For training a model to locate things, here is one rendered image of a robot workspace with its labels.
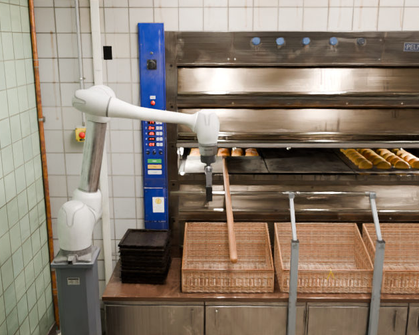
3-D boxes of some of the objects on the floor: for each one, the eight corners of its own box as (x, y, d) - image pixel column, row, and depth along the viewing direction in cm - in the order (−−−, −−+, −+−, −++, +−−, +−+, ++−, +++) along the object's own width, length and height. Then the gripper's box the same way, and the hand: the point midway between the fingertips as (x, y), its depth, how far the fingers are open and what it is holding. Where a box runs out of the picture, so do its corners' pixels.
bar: (173, 361, 333) (170, 189, 304) (367, 362, 331) (382, 190, 302) (169, 393, 303) (165, 206, 274) (382, 395, 301) (401, 207, 272)
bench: (122, 332, 366) (118, 257, 352) (459, 334, 363) (469, 259, 349) (106, 383, 312) (101, 297, 297) (501, 386, 309) (516, 300, 294)
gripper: (199, 149, 254) (201, 190, 259) (200, 160, 230) (201, 205, 235) (215, 148, 254) (215, 189, 259) (217, 159, 230) (217, 205, 235)
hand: (209, 195), depth 247 cm, fingers open, 13 cm apart
